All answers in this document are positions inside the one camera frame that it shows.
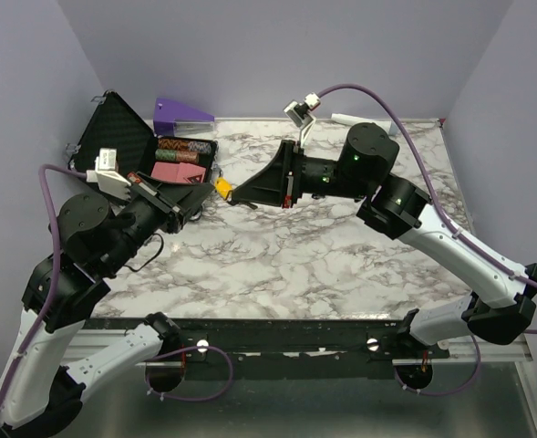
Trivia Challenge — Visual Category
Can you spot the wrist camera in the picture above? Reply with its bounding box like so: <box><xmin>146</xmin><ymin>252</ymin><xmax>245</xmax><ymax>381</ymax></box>
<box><xmin>284</xmin><ymin>93</ymin><xmax>321</xmax><ymax>130</ymax></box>
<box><xmin>86</xmin><ymin>148</ymin><xmax>130</xmax><ymax>201</ymax></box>

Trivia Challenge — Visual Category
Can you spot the purple plastic wedge block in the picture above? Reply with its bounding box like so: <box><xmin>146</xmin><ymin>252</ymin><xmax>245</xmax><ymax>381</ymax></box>
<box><xmin>153</xmin><ymin>98</ymin><xmax>215</xmax><ymax>137</ymax></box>

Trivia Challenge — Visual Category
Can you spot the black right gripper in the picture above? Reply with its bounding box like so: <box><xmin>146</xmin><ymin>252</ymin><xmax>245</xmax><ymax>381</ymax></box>
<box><xmin>232</xmin><ymin>140</ymin><xmax>370</xmax><ymax>209</ymax></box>

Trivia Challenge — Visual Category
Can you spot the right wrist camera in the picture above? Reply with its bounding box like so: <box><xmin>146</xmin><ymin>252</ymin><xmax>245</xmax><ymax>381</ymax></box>
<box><xmin>284</xmin><ymin>93</ymin><xmax>321</xmax><ymax>130</ymax></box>

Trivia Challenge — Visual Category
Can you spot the black poker chip case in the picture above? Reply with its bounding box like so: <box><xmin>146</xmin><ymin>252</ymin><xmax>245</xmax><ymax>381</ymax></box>
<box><xmin>67</xmin><ymin>90</ymin><xmax>218</xmax><ymax>183</ymax></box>

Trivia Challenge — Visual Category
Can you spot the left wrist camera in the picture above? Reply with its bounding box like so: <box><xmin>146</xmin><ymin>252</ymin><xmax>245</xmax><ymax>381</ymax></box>
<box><xmin>86</xmin><ymin>148</ymin><xmax>130</xmax><ymax>201</ymax></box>

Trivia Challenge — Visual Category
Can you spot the orange green chip stack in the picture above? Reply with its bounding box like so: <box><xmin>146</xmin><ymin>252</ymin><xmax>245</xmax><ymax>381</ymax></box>
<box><xmin>155</xmin><ymin>149</ymin><xmax>199</xmax><ymax>164</ymax></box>

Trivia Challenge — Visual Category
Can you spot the white cylindrical marker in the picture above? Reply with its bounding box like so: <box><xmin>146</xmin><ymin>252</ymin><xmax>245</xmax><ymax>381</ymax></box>
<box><xmin>331</xmin><ymin>113</ymin><xmax>398</xmax><ymax>137</ymax></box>

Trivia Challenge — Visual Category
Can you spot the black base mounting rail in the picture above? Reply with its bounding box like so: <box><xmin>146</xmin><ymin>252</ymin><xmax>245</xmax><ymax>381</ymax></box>
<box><xmin>74</xmin><ymin>317</ymin><xmax>451</xmax><ymax>380</ymax></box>

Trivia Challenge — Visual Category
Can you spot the blue grey chip stack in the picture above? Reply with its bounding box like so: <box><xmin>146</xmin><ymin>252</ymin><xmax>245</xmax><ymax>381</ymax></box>
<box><xmin>158</xmin><ymin>138</ymin><xmax>212</xmax><ymax>154</ymax></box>

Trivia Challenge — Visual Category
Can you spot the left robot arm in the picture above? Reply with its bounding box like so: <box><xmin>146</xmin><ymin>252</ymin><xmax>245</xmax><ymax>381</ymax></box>
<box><xmin>0</xmin><ymin>173</ymin><xmax>213</xmax><ymax>437</ymax></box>

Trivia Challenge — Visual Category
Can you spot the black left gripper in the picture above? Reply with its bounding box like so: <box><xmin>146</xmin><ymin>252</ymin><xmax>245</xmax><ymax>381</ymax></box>
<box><xmin>102</xmin><ymin>170</ymin><xmax>217</xmax><ymax>275</ymax></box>

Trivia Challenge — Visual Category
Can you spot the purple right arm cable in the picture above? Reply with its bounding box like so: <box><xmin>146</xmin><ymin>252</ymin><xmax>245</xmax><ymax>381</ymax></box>
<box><xmin>317</xmin><ymin>83</ymin><xmax>537</xmax><ymax>397</ymax></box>

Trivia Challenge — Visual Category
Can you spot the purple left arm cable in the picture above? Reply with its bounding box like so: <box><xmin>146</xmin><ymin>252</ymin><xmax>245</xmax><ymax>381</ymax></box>
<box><xmin>0</xmin><ymin>163</ymin><xmax>233</xmax><ymax>438</ymax></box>

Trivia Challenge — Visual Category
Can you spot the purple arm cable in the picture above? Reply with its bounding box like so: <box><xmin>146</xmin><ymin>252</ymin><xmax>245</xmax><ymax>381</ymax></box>
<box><xmin>317</xmin><ymin>83</ymin><xmax>537</xmax><ymax>397</ymax></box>
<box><xmin>0</xmin><ymin>163</ymin><xmax>233</xmax><ymax>438</ymax></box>

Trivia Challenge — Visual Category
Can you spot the pink card deck box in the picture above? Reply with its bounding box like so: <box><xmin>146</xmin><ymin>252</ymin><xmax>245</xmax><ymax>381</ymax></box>
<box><xmin>151</xmin><ymin>162</ymin><xmax>206</xmax><ymax>183</ymax></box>

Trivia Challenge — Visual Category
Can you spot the yellow plastic key tag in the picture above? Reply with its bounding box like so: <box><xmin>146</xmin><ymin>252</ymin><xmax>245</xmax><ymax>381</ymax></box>
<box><xmin>214</xmin><ymin>177</ymin><xmax>232</xmax><ymax>200</ymax></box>

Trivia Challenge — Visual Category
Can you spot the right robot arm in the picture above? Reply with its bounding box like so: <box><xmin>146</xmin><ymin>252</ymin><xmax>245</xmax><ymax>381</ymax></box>
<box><xmin>231</xmin><ymin>122</ymin><xmax>537</xmax><ymax>358</ymax></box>

